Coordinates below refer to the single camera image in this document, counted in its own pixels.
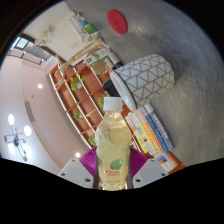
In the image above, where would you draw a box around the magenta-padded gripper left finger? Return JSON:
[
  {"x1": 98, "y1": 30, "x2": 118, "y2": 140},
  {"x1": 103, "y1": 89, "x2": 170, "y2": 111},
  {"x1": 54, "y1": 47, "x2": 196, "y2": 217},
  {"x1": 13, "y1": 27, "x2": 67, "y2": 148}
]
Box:
[{"x1": 57, "y1": 147, "x2": 98, "y2": 190}]

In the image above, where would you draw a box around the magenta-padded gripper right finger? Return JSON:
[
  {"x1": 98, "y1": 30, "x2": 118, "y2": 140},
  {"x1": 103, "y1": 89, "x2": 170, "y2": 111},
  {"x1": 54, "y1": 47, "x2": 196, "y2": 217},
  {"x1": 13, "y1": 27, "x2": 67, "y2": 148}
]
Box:
[{"x1": 128, "y1": 147, "x2": 169, "y2": 190}]

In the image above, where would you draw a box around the clear bottle with yellow drink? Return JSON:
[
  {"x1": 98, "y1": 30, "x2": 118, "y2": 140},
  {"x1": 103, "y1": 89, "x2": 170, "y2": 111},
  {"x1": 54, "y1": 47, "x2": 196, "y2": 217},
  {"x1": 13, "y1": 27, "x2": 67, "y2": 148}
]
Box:
[{"x1": 94, "y1": 97, "x2": 132, "y2": 192}]

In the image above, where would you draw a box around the colourful stack of books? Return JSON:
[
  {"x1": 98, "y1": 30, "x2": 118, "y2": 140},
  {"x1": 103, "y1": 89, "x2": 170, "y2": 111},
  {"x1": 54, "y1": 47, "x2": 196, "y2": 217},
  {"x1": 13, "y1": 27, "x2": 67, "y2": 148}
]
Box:
[{"x1": 123, "y1": 102, "x2": 176, "y2": 158}]

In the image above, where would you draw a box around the black branched ceiling lamp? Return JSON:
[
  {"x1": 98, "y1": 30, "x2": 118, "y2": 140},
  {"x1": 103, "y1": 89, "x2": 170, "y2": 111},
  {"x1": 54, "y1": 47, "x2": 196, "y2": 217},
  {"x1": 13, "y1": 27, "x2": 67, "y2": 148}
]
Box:
[{"x1": 3, "y1": 113, "x2": 33, "y2": 163}]

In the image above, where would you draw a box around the orange wooden shelf unit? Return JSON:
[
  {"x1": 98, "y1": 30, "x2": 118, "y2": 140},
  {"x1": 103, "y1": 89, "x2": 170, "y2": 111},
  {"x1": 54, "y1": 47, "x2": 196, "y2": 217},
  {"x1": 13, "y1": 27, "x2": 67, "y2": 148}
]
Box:
[{"x1": 48, "y1": 59, "x2": 187, "y2": 175}]

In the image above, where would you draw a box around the ceiling air vent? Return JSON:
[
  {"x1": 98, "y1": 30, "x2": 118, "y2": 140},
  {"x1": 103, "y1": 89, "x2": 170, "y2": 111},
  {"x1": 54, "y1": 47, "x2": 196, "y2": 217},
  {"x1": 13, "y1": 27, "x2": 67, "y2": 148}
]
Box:
[{"x1": 24, "y1": 101, "x2": 36, "y2": 123}]

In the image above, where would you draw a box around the white cup with triangle pattern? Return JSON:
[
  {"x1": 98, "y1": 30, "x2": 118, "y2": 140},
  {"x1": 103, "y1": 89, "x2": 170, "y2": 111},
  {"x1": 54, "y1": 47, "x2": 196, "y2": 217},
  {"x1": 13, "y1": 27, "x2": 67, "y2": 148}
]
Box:
[{"x1": 109, "y1": 53, "x2": 176, "y2": 113}]

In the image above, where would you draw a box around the wooden artist mannequin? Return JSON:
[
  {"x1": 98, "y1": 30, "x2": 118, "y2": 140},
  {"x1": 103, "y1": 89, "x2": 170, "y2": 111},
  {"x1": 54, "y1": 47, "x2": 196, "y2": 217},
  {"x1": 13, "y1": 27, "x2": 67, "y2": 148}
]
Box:
[{"x1": 54, "y1": 39, "x2": 101, "y2": 79}]

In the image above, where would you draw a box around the green and white carton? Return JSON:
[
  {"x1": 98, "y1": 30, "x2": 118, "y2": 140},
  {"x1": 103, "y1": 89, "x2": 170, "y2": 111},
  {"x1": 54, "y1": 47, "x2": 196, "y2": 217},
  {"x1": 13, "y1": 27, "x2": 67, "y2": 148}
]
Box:
[{"x1": 83, "y1": 49, "x2": 111, "y2": 68}]

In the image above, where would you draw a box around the dark stack of books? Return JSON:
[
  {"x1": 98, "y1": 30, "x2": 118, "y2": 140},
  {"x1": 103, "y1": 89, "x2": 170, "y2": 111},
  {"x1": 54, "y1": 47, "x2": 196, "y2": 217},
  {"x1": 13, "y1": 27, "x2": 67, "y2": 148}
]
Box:
[{"x1": 105, "y1": 49, "x2": 120, "y2": 70}]

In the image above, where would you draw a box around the grey curtain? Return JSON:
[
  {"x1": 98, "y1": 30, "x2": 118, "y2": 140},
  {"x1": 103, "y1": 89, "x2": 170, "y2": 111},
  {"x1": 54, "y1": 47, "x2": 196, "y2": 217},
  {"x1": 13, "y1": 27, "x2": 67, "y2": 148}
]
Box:
[{"x1": 21, "y1": 43, "x2": 54, "y2": 66}]

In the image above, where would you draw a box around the white vase with flowers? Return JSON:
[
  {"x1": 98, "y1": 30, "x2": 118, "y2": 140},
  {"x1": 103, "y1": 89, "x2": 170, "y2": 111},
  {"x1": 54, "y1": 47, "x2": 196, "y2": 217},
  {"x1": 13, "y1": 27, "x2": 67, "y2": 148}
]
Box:
[{"x1": 34, "y1": 14, "x2": 76, "y2": 48}]

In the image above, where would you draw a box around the window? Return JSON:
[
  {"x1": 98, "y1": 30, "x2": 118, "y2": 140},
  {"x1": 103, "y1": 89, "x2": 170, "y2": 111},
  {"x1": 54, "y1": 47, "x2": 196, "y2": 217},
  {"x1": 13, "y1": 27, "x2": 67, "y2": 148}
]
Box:
[{"x1": 11, "y1": 36, "x2": 30, "y2": 51}]

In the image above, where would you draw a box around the green and white box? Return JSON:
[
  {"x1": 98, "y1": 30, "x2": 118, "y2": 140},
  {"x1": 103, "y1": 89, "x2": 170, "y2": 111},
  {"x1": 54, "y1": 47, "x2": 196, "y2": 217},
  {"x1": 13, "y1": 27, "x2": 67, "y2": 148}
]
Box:
[{"x1": 82, "y1": 22, "x2": 100, "y2": 35}]

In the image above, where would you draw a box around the flat round red coaster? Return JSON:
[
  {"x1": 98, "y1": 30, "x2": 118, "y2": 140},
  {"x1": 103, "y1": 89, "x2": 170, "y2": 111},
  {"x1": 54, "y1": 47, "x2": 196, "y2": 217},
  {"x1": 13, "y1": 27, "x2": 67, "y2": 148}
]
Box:
[{"x1": 106, "y1": 9, "x2": 129, "y2": 35}]

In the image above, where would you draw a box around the black track light rail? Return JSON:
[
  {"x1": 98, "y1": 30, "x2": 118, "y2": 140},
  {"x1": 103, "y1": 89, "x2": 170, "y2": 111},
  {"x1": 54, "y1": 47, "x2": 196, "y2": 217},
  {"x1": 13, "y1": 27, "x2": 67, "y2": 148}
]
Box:
[{"x1": 6, "y1": 48, "x2": 44, "y2": 66}]

